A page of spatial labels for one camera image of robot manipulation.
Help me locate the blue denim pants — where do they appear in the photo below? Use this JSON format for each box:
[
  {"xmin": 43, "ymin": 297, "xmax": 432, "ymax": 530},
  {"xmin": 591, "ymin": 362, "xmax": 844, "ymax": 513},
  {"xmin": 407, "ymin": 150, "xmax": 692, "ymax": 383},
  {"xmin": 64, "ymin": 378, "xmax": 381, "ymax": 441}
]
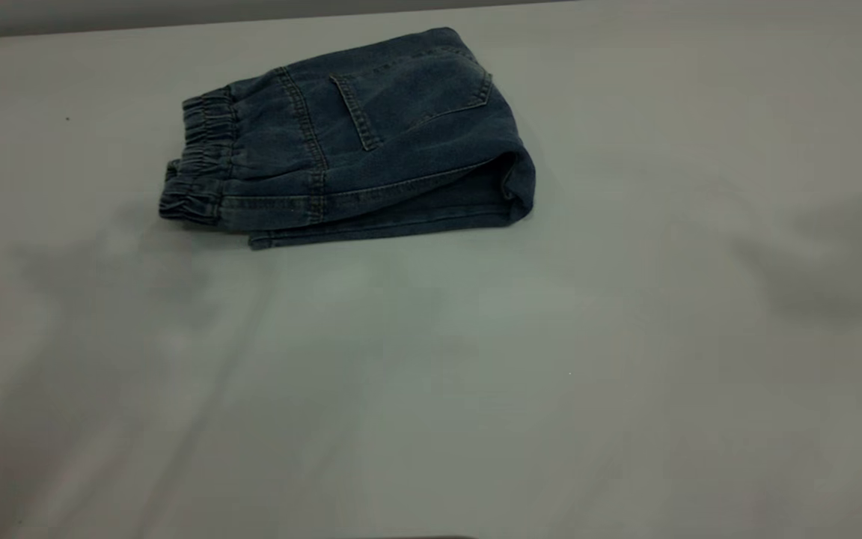
[{"xmin": 159, "ymin": 28, "xmax": 537, "ymax": 250}]

